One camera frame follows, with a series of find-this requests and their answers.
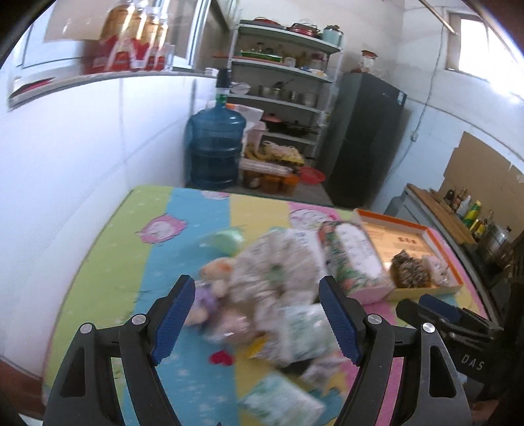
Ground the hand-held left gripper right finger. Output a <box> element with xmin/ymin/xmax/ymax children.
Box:
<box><xmin>318</xmin><ymin>275</ymin><xmax>471</xmax><ymax>426</ymax></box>

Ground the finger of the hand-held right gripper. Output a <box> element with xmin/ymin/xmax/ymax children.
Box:
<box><xmin>418</xmin><ymin>293</ymin><xmax>465</xmax><ymax>325</ymax></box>
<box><xmin>395</xmin><ymin>298</ymin><xmax>451</xmax><ymax>330</ymax></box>

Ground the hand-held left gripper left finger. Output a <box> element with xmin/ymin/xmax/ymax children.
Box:
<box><xmin>43</xmin><ymin>274</ymin><xmax>196</xmax><ymax>426</ymax></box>

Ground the leopard print fabric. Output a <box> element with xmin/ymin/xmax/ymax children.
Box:
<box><xmin>389</xmin><ymin>249</ymin><xmax>432</xmax><ymax>288</ymax></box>

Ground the teddy bear with purple dress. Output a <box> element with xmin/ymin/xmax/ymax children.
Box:
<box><xmin>184</xmin><ymin>256</ymin><xmax>238</xmax><ymax>326</ymax></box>

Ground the orange cardboard box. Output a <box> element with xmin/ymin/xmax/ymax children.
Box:
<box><xmin>352</xmin><ymin>208</ymin><xmax>465</xmax><ymax>304</ymax></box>

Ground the white floral cloth bag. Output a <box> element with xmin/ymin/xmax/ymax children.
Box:
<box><xmin>227</xmin><ymin>227</ymin><xmax>328</xmax><ymax>328</ymax></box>

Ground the green round soft ball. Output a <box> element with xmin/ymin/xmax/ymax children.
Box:
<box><xmin>207</xmin><ymin>229</ymin><xmax>246</xmax><ymax>257</ymax></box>

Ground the clear plastic bag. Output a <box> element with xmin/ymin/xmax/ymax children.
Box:
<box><xmin>423</xmin><ymin>256</ymin><xmax>451</xmax><ymax>287</ymax></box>

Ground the pink floral tissue pack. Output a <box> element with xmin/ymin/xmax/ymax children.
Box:
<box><xmin>318</xmin><ymin>220</ymin><xmax>396</xmax><ymax>304</ymax></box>

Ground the steel pot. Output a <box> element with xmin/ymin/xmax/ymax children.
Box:
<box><xmin>479</xmin><ymin>223</ymin><xmax>512</xmax><ymax>263</ymax></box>

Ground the green and white tissue pack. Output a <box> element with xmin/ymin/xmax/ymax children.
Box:
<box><xmin>239</xmin><ymin>373</ymin><xmax>326</xmax><ymax>420</ymax></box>

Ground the grey kitchen counter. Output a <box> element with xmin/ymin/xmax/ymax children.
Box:
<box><xmin>385</xmin><ymin>184</ymin><xmax>524</xmax><ymax>296</ymax></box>

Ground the green and yellow bottle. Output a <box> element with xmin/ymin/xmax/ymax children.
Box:
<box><xmin>464</xmin><ymin>200</ymin><xmax>484</xmax><ymax>226</ymax></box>

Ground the low green table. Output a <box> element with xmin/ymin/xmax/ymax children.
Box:
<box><xmin>184</xmin><ymin>164</ymin><xmax>334</xmax><ymax>205</ymax></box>

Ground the brown cardboard sheet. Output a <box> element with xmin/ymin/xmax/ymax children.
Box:
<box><xmin>440</xmin><ymin>131</ymin><xmax>524</xmax><ymax>214</ymax></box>

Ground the red plastic basin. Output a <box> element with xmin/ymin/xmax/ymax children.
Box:
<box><xmin>300</xmin><ymin>166</ymin><xmax>327</xmax><ymax>184</ymax></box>

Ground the packet of dry noodles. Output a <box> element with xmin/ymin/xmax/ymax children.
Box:
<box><xmin>239</xmin><ymin>158</ymin><xmax>306</xmax><ymax>175</ymax></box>

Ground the dark refrigerator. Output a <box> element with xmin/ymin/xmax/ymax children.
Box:
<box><xmin>323</xmin><ymin>73</ymin><xmax>408</xmax><ymax>209</ymax></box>

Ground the egg tray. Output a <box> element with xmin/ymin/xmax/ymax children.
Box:
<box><xmin>262</xmin><ymin>141</ymin><xmax>306</xmax><ymax>166</ymax></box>

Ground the blue water jug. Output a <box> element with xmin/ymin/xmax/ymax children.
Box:
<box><xmin>185</xmin><ymin>104</ymin><xmax>247</xmax><ymax>190</ymax></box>

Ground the black wok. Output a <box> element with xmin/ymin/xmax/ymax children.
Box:
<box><xmin>284</xmin><ymin>121</ymin><xmax>321</xmax><ymax>138</ymax></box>

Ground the pink plastic bin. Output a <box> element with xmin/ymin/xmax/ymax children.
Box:
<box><xmin>246</xmin><ymin>121</ymin><xmax>268</xmax><ymax>148</ymax></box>

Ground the white sack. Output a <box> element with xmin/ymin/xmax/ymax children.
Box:
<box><xmin>235</xmin><ymin>104</ymin><xmax>265</xmax><ymax>132</ymax></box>

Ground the water jug pump dispenser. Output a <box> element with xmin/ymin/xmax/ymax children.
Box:
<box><xmin>215</xmin><ymin>69</ymin><xmax>232</xmax><ymax>106</ymax></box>

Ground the white metal shelf rack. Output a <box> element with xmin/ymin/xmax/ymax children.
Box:
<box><xmin>227</xmin><ymin>20</ymin><xmax>345</xmax><ymax>165</ymax></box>

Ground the window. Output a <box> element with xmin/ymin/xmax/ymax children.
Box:
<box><xmin>12</xmin><ymin>0</ymin><xmax>214</xmax><ymax>103</ymax></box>
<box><xmin>444</xmin><ymin>10</ymin><xmax>506</xmax><ymax>76</ymax></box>

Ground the pack of red drink bottles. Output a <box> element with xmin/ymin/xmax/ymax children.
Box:
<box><xmin>82</xmin><ymin>0</ymin><xmax>175</xmax><ymax>75</ymax></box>

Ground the green tray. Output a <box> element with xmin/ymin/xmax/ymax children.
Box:
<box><xmin>241</xmin><ymin>48</ymin><xmax>283</xmax><ymax>59</ymax></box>

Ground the teal pot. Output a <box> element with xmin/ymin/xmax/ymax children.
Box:
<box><xmin>323</xmin><ymin>25</ymin><xmax>344</xmax><ymax>47</ymax></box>

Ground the red pan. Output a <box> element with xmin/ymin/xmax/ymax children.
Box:
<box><xmin>287</xmin><ymin>22</ymin><xmax>321</xmax><ymax>37</ymax></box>

